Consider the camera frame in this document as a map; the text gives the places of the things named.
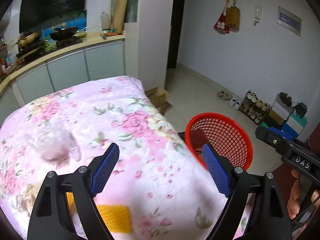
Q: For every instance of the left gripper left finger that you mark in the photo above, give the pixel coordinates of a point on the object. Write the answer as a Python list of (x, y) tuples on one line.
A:
[(51, 217)]

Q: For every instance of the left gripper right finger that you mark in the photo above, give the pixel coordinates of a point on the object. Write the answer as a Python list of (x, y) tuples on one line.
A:
[(268, 218)]

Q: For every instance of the yellow wrapper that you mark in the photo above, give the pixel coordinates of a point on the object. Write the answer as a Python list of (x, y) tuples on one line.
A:
[(117, 218)]

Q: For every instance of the clear plastic bag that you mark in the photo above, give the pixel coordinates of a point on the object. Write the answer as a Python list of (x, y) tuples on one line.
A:
[(54, 143)]

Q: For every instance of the black shoe rack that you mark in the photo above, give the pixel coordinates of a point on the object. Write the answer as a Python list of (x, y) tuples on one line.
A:
[(255, 109)]

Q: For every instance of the red plastic mesh basket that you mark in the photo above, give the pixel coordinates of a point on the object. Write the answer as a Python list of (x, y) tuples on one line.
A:
[(226, 137)]

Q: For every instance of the white slippers pair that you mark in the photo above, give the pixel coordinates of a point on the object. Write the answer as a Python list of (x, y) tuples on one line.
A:
[(235, 103)]

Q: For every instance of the pink floral tablecloth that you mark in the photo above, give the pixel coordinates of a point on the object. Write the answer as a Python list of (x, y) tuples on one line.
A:
[(170, 195)]

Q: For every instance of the wooden stool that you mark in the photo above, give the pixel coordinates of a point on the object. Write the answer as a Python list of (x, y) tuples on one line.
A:
[(159, 98)]

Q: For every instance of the red hanging ornament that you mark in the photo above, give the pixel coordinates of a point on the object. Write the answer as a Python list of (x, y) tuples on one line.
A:
[(220, 26)]

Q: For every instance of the brown hanging bag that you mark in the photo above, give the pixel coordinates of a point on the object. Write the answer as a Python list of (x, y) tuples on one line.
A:
[(233, 16)]

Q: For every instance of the black wok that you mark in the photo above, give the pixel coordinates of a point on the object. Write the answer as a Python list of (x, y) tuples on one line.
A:
[(60, 34)]

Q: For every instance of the white plastic jug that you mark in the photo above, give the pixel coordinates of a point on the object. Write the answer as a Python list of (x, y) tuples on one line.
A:
[(105, 21)]

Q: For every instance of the black range hood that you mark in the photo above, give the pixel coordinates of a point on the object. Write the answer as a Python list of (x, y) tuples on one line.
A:
[(33, 12)]

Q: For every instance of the wooden cutting board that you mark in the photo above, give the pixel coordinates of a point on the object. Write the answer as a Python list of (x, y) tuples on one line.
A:
[(118, 16)]

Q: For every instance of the wall electrical panel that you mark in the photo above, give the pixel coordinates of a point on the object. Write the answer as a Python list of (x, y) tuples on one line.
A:
[(289, 21)]

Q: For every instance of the white wall intercom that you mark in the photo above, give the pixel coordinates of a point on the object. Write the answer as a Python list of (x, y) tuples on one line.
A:
[(257, 14)]

